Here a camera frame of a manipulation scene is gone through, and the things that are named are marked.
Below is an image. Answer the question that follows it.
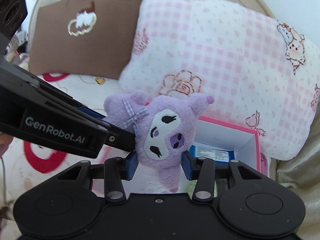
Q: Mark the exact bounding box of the purple plush toy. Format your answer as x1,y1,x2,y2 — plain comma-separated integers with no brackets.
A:
104,91,214,193

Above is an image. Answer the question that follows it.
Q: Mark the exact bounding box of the blue wet wipes pack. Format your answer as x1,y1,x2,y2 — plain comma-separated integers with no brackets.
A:
189,145,234,164

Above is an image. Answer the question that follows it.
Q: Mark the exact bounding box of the green yarn ball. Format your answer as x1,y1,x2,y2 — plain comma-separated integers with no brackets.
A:
187,180,197,199

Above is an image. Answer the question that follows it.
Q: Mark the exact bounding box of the red bear fleece blanket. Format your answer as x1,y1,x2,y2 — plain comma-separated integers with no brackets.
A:
0,72,190,221

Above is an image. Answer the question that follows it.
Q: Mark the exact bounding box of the beige satin bedsheet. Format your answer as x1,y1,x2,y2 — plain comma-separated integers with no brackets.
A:
267,129,320,240

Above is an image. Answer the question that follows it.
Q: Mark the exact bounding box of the brown pillow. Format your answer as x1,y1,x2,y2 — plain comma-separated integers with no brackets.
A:
29,0,142,79

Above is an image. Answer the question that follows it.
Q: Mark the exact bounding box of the pink open box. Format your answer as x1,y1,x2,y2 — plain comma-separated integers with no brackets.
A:
89,115,262,198

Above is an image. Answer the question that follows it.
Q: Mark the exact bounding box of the pink checked pillow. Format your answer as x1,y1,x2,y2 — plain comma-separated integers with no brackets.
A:
119,0,319,160

